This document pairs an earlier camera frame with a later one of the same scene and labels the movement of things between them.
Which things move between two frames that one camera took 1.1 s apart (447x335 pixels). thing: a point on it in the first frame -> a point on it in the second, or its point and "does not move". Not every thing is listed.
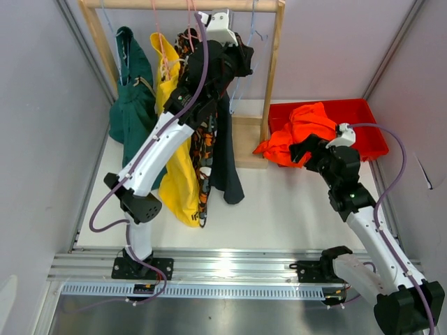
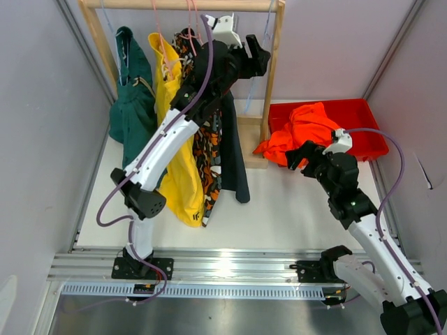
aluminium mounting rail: (190, 265) does not move
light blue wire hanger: (237, 84) -> (267, 36)
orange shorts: (305, 120) does not move
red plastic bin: (351, 111) does not move
